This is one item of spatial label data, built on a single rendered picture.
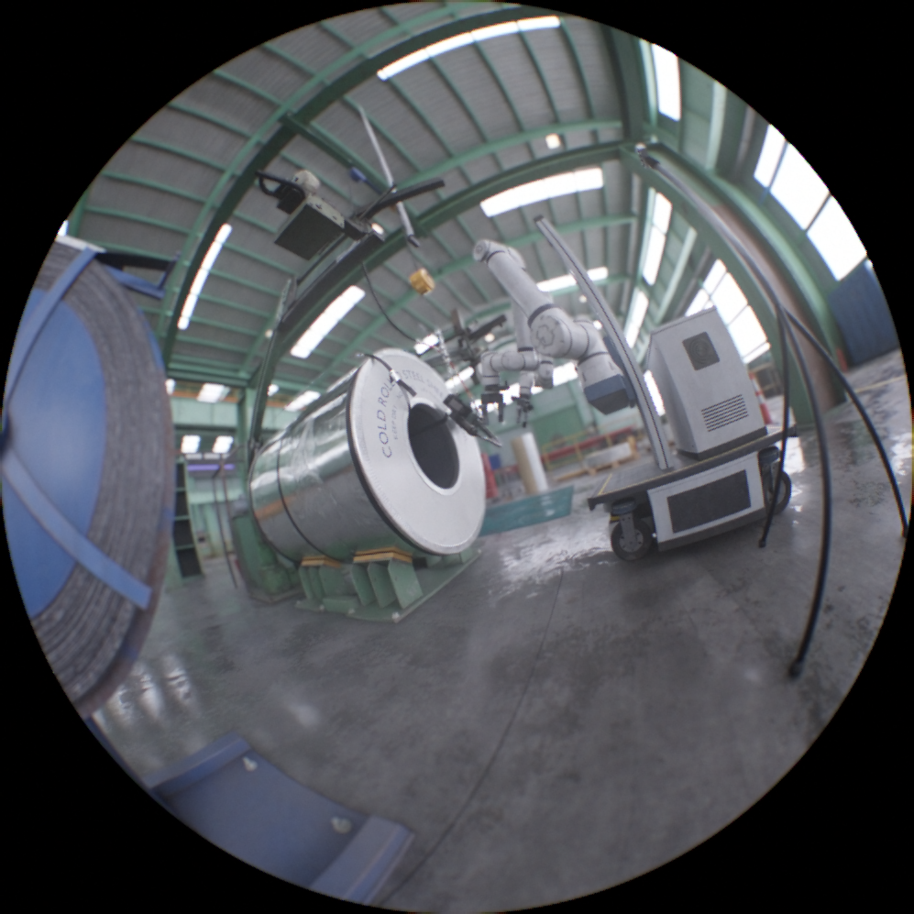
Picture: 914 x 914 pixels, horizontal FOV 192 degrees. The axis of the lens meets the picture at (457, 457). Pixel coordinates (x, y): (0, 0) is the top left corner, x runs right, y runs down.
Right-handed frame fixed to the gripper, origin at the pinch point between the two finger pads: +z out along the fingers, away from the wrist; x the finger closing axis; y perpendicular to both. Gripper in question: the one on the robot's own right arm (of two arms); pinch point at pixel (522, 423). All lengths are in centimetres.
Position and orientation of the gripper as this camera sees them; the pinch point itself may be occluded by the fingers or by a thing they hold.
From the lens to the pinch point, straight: 168.7
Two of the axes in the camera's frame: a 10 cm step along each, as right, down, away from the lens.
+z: -1.4, 9.9, -0.3
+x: 5.0, 0.9, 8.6
